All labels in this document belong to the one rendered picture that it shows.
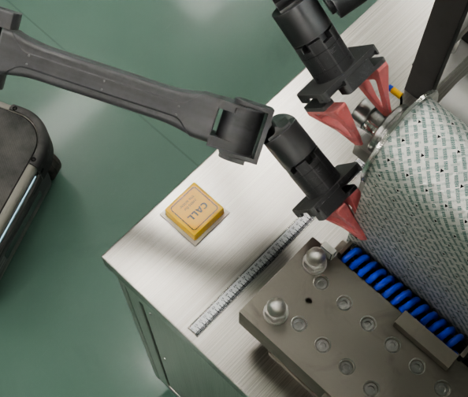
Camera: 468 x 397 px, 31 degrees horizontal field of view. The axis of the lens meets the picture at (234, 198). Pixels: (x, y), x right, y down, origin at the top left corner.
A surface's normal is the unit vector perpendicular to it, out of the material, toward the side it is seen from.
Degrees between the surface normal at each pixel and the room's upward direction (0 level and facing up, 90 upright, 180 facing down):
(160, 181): 0
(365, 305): 0
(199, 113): 36
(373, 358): 0
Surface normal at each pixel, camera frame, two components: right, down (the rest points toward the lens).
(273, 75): 0.00, -0.41
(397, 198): -0.69, 0.66
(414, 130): -0.17, -0.24
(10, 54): -0.04, 0.21
